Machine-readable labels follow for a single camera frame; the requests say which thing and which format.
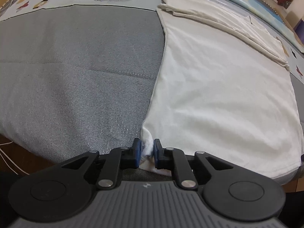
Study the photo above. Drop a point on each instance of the grey printed bed sheet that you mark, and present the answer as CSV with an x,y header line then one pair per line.
x,y
78,75

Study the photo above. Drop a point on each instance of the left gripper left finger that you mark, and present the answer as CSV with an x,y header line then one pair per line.
x,y
116,161

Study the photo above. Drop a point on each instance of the white t-shirt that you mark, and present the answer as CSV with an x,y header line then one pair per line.
x,y
224,87

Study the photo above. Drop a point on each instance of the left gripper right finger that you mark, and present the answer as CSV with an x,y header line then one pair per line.
x,y
176,162

